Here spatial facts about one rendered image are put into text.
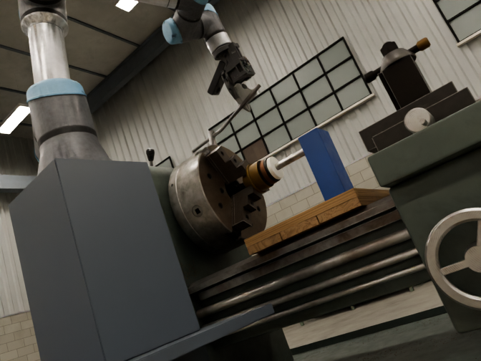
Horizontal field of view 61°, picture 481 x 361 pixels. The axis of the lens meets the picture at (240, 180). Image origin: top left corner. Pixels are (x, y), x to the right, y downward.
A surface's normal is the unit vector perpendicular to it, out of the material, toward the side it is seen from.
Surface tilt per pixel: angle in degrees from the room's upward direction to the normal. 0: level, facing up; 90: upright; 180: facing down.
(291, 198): 90
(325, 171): 90
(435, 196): 90
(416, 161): 90
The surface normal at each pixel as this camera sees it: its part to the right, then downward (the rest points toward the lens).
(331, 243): -0.56, -0.04
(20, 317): 0.76, -0.43
